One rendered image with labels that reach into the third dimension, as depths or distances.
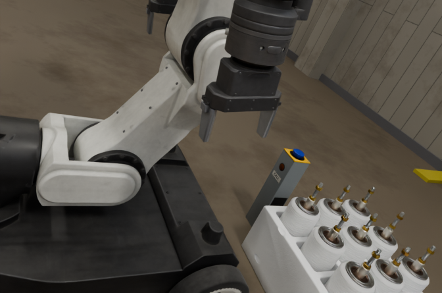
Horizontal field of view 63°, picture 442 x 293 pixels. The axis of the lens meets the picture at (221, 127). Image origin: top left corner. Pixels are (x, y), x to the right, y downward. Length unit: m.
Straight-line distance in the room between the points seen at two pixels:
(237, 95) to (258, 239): 0.72
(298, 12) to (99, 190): 0.52
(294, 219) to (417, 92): 2.50
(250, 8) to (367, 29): 3.45
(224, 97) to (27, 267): 0.49
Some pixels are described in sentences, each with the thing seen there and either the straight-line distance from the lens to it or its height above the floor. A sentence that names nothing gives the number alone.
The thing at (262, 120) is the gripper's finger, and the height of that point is 0.57.
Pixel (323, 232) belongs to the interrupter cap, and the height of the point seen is 0.25.
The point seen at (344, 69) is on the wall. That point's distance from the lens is 3.93.
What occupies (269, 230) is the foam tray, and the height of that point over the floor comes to 0.14.
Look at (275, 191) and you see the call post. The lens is 1.23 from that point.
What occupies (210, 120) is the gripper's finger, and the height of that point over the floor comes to 0.57.
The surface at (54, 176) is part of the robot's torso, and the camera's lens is 0.75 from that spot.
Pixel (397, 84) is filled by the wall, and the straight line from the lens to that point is 3.55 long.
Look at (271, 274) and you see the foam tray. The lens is 1.13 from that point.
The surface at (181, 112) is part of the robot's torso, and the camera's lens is 0.74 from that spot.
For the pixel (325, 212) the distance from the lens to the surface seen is 1.16.
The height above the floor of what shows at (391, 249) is 0.25.
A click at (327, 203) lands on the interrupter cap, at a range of 1.19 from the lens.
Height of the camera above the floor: 0.78
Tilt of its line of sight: 24 degrees down
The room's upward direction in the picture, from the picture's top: 25 degrees clockwise
